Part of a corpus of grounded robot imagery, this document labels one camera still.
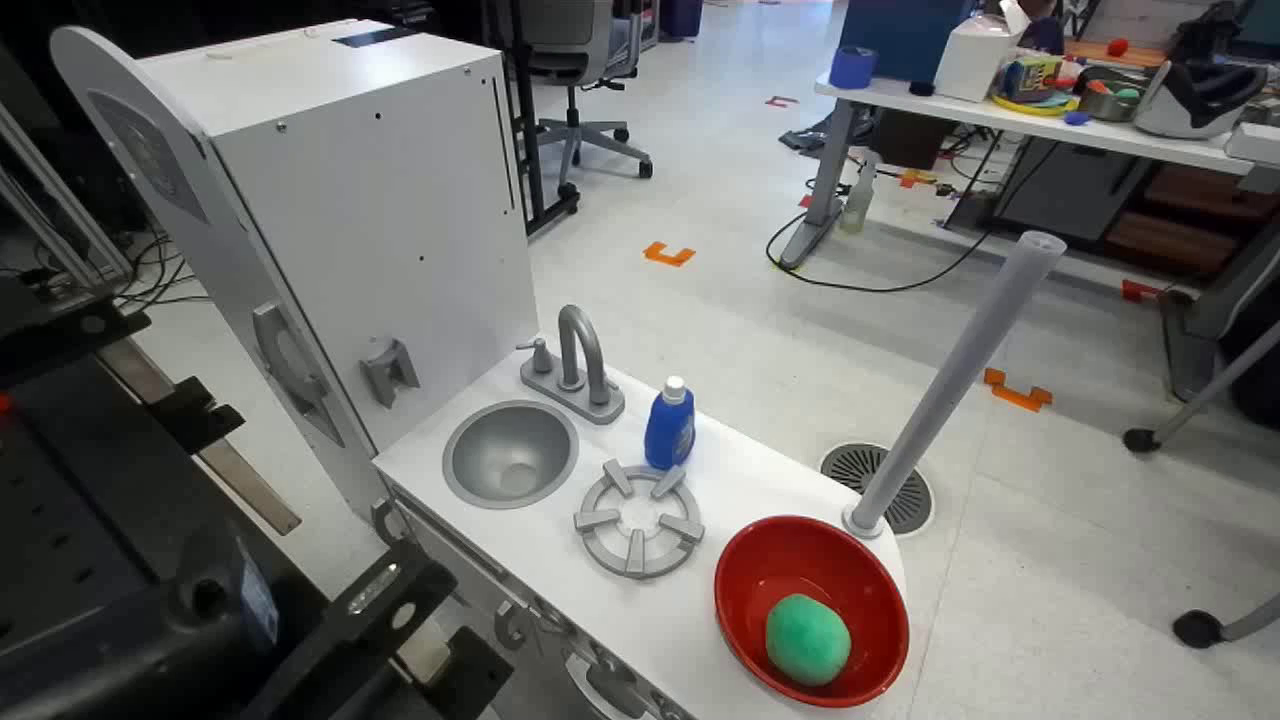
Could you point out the grey toy faucet spout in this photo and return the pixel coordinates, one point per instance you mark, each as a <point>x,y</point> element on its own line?
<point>592,362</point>

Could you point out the blue bottle white cap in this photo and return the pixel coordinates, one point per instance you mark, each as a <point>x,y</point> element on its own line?
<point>671,433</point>

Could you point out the white toy kitchen counter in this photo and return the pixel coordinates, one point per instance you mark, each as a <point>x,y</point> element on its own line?
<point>752,474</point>

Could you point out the grey toy sink bowl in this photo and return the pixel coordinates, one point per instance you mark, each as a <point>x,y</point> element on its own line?
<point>515,457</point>

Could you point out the grey toy stove burner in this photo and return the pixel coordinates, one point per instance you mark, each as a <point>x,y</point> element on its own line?
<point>602,519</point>

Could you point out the red bowl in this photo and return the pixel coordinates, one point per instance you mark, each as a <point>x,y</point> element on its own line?
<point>772,561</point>

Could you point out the grey cabinet side hook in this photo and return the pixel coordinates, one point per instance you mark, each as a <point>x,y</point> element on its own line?
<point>390,369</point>

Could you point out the clear spray bottle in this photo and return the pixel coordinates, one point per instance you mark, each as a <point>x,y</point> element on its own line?
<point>860,196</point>

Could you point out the white toy kitchen cabinet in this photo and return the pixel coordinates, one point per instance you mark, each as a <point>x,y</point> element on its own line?
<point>384,200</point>

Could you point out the round floor drain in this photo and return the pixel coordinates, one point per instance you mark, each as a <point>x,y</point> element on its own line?
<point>918,500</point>

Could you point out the grey toy kitchen pole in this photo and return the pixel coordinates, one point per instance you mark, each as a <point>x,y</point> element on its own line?
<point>953,381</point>

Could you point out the grey office chair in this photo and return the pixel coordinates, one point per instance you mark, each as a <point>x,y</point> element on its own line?
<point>574,52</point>

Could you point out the green sponge ball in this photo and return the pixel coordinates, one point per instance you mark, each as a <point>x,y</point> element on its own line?
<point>809,640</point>

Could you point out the blue cup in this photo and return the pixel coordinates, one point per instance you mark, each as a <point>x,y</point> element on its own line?
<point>854,67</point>

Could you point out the white work table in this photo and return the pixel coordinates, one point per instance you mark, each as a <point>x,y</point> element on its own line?
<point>934,107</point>

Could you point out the blue bin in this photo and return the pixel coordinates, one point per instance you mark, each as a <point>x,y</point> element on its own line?
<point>902,32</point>

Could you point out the white box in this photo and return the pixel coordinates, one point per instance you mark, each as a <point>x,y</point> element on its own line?
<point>971,60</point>

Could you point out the colourful toy pile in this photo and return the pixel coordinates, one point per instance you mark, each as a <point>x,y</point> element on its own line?
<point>1035,84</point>

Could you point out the grey stand leg with caster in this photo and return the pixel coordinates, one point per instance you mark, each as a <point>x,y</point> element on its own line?
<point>1202,631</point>
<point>1206,395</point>

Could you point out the black robot stand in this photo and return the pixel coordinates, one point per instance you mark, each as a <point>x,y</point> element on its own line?
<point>93,561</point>

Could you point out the black and white appliance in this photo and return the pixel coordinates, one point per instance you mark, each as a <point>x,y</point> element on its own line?
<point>1192,94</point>

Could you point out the aluminium frame rail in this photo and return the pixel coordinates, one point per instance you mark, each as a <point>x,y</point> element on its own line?
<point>61,221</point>

